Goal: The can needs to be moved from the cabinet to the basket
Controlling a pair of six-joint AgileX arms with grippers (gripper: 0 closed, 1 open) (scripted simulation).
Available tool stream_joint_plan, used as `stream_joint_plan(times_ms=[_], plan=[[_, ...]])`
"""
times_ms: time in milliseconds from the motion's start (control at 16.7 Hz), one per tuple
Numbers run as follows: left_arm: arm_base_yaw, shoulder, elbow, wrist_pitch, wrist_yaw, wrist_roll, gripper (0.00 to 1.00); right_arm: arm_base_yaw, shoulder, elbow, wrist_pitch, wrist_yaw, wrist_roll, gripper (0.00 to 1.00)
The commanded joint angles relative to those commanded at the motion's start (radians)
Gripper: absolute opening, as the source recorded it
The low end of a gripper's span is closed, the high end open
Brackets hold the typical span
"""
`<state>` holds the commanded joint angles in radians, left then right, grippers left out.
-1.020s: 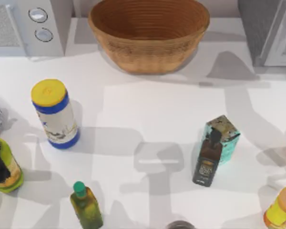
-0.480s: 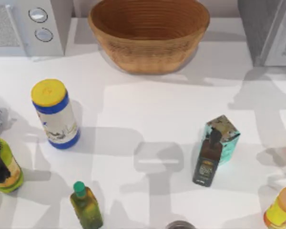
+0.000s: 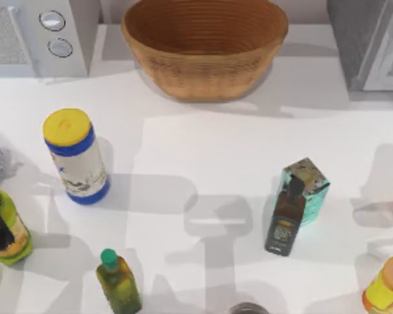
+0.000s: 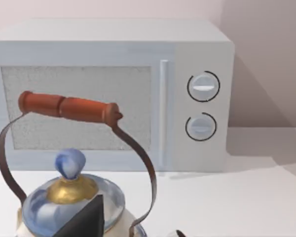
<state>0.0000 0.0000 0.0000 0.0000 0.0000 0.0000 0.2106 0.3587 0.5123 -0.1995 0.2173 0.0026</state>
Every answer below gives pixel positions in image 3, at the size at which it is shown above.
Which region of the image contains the yellow can with orange lid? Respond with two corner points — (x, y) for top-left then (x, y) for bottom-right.
(362, 255), (393, 314)

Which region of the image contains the white canister with yellow lid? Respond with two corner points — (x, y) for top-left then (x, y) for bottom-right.
(42, 108), (111, 206)

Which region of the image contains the pale microwave oven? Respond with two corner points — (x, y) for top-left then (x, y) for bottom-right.
(0, 0), (103, 79)

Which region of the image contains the green bottle with green cap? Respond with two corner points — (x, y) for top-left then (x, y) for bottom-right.
(96, 248), (143, 314)

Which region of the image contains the brown woven basket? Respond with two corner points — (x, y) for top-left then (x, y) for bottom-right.
(120, 0), (290, 103)

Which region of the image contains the grey microwave knob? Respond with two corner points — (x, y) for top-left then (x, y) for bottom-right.
(39, 10), (67, 31)
(47, 37), (74, 58)

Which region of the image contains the teal carton box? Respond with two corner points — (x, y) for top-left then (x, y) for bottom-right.
(276, 157), (331, 226)

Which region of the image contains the dark brown bottle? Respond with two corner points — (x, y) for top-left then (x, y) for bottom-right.
(264, 174), (307, 258)

